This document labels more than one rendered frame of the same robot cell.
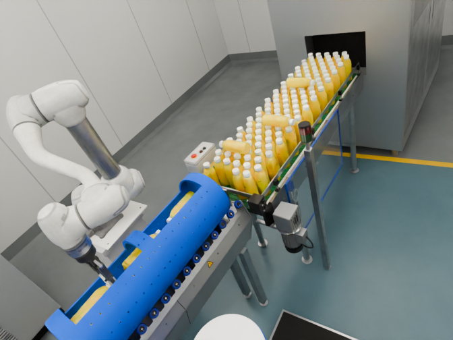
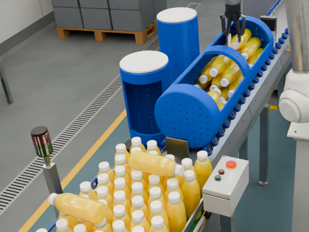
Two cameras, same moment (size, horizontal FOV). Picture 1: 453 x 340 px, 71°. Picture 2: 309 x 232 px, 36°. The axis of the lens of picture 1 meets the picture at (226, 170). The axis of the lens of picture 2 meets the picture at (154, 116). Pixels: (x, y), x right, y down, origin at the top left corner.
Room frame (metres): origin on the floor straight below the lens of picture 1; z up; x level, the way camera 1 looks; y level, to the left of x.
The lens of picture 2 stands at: (2.87, -0.46, 2.15)
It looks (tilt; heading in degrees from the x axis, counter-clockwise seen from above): 31 degrees down; 163
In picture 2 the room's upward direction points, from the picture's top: 7 degrees counter-clockwise
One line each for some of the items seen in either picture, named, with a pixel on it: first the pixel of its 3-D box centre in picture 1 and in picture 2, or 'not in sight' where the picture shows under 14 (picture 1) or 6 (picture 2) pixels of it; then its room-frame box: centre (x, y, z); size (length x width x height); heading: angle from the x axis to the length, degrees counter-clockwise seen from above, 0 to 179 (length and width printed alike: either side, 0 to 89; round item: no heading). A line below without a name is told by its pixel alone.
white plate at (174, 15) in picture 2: not in sight; (176, 14); (-0.07, 0.66, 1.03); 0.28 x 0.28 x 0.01
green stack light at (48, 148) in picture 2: (305, 135); (43, 147); (1.34, -0.45, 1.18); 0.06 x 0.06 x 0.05
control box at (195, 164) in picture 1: (201, 157); (226, 184); (1.70, 0.12, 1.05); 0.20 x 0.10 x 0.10; 132
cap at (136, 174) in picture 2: not in sight; (136, 174); (1.55, -0.16, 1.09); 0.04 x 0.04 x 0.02
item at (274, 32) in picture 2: not in sight; (267, 29); (0.46, 1.06, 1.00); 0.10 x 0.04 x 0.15; 42
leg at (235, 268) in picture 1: (236, 270); not in sight; (1.36, 0.17, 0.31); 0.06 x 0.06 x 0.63; 42
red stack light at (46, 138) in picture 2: (305, 128); (40, 136); (1.34, -0.45, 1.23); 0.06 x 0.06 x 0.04
